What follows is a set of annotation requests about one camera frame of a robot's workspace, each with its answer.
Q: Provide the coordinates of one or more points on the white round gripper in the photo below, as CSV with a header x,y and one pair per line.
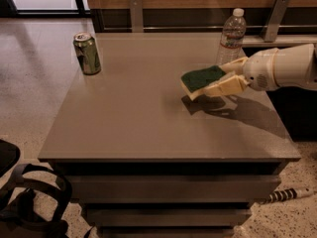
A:
x,y
258,70

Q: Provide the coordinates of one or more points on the green and yellow sponge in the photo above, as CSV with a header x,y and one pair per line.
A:
x,y
195,81

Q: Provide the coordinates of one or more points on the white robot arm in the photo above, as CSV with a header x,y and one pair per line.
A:
x,y
294,66

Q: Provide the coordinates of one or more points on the clear plastic water bottle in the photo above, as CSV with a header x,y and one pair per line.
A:
x,y
232,37

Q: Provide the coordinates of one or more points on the grey drawer cabinet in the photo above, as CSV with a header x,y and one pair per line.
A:
x,y
146,161

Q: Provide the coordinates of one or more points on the black white striped tube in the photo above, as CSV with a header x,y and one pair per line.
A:
x,y
287,194

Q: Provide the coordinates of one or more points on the green soda can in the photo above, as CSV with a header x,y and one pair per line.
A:
x,y
86,52

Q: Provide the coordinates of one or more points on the black chair seat edge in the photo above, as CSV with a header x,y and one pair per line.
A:
x,y
9,156

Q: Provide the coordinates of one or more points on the right metal wall bracket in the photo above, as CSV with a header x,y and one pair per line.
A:
x,y
271,27

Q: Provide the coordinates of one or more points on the metal wall bracket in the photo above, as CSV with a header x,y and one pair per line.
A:
x,y
271,27
136,16

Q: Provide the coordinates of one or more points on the left metal wall bracket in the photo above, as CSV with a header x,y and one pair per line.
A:
x,y
136,16

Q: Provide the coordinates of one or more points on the black bag with straps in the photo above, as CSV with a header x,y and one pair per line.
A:
x,y
18,218

